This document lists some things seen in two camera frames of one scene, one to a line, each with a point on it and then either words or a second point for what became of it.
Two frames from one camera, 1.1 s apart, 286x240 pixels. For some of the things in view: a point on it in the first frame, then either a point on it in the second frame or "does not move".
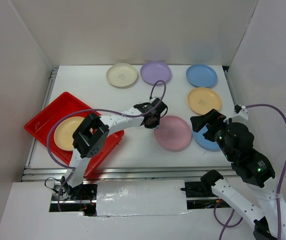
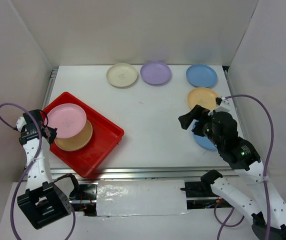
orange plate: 203,100 does not move
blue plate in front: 200,138 does not move
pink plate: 174,134 to 69,119
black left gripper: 154,126 to 53,133
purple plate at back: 152,72 does not move
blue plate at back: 202,75 does not move
